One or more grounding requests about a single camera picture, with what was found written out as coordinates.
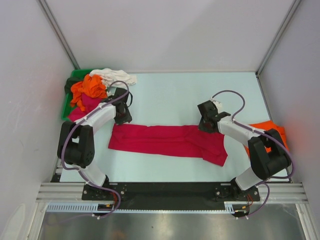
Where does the crimson t shirt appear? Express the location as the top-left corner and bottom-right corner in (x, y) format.
(108, 124), (228, 167)

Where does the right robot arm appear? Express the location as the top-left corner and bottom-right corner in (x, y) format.
(197, 100), (292, 201)

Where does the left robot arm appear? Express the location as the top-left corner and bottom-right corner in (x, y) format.
(57, 87), (133, 200)

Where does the magenta t shirt in bin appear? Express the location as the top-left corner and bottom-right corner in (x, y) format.
(67, 93), (106, 122)

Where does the white t shirt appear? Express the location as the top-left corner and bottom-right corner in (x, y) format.
(89, 68), (138, 89)

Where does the crumpled orange t shirt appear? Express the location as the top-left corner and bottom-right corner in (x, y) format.
(70, 74), (108, 107)

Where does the folded orange t shirt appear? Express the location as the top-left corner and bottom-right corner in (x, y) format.
(249, 120), (290, 151)

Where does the green plastic bin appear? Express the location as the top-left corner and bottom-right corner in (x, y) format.
(61, 69), (91, 121)

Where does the dark green t shirt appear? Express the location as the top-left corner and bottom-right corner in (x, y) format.
(64, 76), (83, 94)

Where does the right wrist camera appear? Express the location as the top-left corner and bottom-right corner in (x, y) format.
(211, 99), (223, 109)

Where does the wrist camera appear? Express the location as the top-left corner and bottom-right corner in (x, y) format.
(106, 91), (114, 97)
(211, 99), (223, 109)

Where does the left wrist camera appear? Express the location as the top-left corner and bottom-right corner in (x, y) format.
(106, 91), (114, 97)

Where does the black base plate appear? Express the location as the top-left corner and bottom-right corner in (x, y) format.
(81, 181), (261, 211)

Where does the grey slotted cable duct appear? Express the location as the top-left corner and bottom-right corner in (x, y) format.
(46, 202), (240, 214)

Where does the aluminium frame rail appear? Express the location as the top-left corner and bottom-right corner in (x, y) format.
(35, 182), (308, 204)

